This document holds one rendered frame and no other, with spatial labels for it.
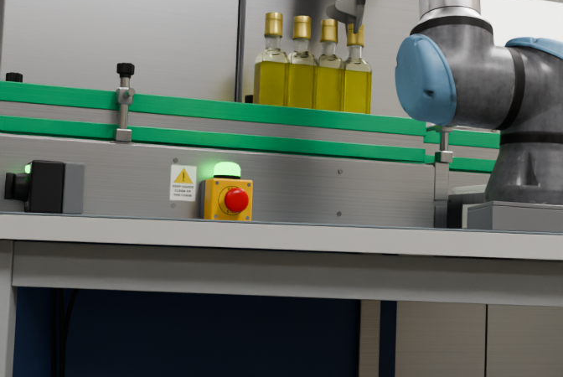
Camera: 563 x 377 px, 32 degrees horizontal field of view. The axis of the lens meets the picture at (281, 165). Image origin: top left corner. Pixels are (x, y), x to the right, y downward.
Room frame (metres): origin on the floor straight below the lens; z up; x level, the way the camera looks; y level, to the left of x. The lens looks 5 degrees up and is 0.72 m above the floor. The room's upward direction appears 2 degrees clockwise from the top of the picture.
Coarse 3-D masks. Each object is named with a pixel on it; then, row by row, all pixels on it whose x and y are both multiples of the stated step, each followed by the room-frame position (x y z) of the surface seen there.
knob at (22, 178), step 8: (8, 176) 1.48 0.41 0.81; (16, 176) 1.47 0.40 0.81; (24, 176) 1.47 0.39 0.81; (8, 184) 1.48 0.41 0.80; (16, 184) 1.47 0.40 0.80; (24, 184) 1.47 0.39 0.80; (8, 192) 1.48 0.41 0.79; (16, 192) 1.47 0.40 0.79; (24, 192) 1.47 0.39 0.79; (24, 200) 1.48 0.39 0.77
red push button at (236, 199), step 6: (228, 192) 1.55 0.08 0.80; (234, 192) 1.55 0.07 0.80; (240, 192) 1.55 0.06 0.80; (228, 198) 1.54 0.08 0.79; (234, 198) 1.54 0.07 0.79; (240, 198) 1.55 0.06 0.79; (246, 198) 1.55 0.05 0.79; (228, 204) 1.54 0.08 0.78; (234, 204) 1.55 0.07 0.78; (240, 204) 1.55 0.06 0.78; (246, 204) 1.55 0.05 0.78; (234, 210) 1.55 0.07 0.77; (240, 210) 1.55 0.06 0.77
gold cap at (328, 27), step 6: (324, 24) 1.86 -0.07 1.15; (330, 24) 1.86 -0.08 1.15; (336, 24) 1.86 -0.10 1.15; (324, 30) 1.86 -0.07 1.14; (330, 30) 1.86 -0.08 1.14; (336, 30) 1.86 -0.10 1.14; (324, 36) 1.86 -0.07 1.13; (330, 36) 1.86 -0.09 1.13; (336, 36) 1.86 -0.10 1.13; (336, 42) 1.86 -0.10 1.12
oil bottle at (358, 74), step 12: (348, 60) 1.87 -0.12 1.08; (360, 60) 1.88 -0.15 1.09; (348, 72) 1.86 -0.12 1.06; (360, 72) 1.87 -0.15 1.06; (348, 84) 1.86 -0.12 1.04; (360, 84) 1.87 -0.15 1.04; (348, 96) 1.86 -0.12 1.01; (360, 96) 1.87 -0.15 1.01; (348, 108) 1.86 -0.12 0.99; (360, 108) 1.87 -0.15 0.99
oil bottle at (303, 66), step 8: (288, 56) 1.85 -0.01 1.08; (296, 56) 1.82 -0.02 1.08; (304, 56) 1.83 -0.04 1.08; (312, 56) 1.83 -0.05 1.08; (296, 64) 1.82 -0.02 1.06; (304, 64) 1.82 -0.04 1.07; (312, 64) 1.83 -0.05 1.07; (296, 72) 1.82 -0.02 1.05; (304, 72) 1.82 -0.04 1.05; (312, 72) 1.83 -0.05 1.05; (296, 80) 1.82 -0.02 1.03; (304, 80) 1.82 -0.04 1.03; (312, 80) 1.83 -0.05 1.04; (296, 88) 1.82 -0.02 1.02; (304, 88) 1.82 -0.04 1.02; (312, 88) 1.83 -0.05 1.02; (296, 96) 1.82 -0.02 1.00; (304, 96) 1.83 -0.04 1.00; (312, 96) 1.83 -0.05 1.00; (288, 104) 1.83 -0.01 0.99; (296, 104) 1.82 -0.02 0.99; (304, 104) 1.83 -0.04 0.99; (312, 104) 1.83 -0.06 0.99
